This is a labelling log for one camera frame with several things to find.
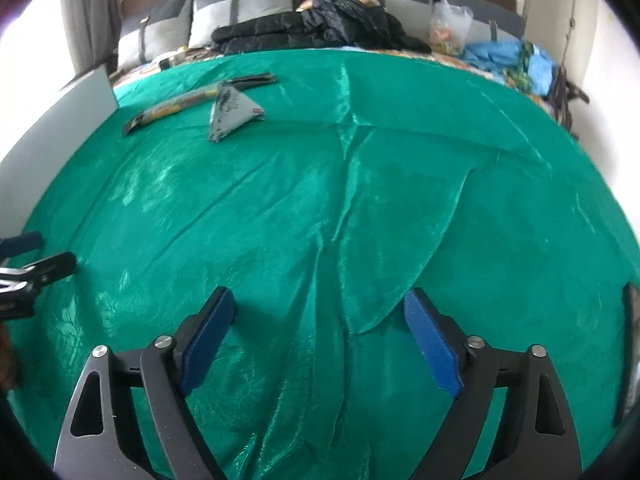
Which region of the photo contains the black puffer jacket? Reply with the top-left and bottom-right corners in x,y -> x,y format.
210,0 -> 432,56

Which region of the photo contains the green satin bedspread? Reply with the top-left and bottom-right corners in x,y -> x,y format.
0,47 -> 640,480

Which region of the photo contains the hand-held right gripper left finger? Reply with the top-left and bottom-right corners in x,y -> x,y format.
54,286 -> 237,480

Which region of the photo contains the grey triangular snack packet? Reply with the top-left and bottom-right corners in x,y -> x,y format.
207,81 -> 265,145

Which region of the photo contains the blue cloth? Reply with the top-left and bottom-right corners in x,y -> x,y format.
462,40 -> 558,96

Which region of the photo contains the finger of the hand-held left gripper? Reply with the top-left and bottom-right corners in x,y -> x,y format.
0,231 -> 44,261
0,252 -> 77,295

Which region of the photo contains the green patterned cloth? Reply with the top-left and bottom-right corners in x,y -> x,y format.
505,42 -> 543,93

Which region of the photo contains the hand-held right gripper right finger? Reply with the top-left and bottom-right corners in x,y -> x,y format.
404,287 -> 583,480

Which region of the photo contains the hanging wall cord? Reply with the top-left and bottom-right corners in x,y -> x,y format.
562,0 -> 577,61

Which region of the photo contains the clear plastic bag of food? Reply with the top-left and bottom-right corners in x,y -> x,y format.
430,2 -> 475,56

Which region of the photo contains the white board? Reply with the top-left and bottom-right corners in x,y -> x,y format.
0,64 -> 120,233

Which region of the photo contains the brown strap bag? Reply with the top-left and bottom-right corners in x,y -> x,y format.
547,67 -> 591,137

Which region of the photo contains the short dark snack packet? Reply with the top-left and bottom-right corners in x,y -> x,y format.
227,73 -> 277,93

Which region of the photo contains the long yellow and dark snack packet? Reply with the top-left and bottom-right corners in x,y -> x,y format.
122,85 -> 222,137

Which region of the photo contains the grey curtain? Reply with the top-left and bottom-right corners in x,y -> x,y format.
59,0 -> 121,73

